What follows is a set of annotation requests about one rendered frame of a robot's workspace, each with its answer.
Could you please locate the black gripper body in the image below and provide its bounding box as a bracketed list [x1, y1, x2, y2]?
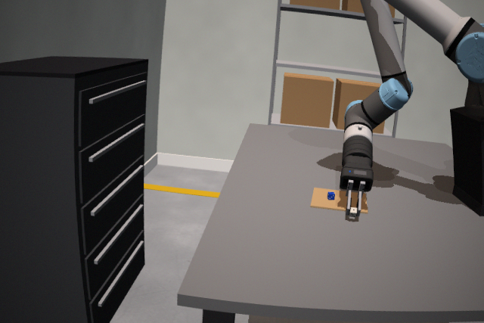
[340, 124, 374, 192]

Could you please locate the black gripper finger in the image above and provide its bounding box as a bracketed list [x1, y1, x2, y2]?
[346, 180, 353, 216]
[356, 181, 365, 216]

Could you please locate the white die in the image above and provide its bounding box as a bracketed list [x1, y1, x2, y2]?
[349, 207, 357, 217]

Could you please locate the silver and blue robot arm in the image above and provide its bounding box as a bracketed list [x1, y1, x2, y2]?
[344, 0, 484, 135]

